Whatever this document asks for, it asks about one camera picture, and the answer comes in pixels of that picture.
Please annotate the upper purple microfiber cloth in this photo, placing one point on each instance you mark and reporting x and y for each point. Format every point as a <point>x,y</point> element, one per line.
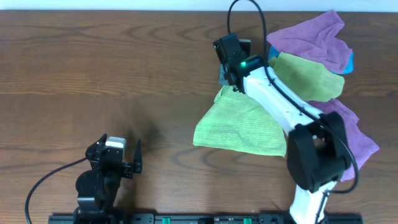
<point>315,40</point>

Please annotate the green microfiber cloth with tag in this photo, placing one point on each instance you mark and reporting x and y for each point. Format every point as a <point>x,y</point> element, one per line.
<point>239,123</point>

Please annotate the lower purple microfiber cloth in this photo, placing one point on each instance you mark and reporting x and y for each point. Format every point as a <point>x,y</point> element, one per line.
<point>360,144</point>

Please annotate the crumpled green microfiber cloth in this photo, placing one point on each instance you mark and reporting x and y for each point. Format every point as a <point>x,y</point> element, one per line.
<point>309,80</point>

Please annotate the blue microfiber cloth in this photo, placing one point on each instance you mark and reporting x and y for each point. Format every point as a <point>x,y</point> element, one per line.
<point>273,52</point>

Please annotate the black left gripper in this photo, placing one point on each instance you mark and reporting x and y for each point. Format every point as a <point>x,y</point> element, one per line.
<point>119,167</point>

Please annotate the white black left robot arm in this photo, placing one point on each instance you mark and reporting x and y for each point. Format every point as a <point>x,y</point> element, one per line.
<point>97,188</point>

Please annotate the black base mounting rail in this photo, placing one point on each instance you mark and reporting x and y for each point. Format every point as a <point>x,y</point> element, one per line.
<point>147,218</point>

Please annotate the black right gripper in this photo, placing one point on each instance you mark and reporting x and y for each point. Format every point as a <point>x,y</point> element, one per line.
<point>224,68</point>

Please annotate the purple microfiber cloth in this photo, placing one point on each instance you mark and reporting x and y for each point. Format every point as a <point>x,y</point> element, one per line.
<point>315,40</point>
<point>360,144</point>

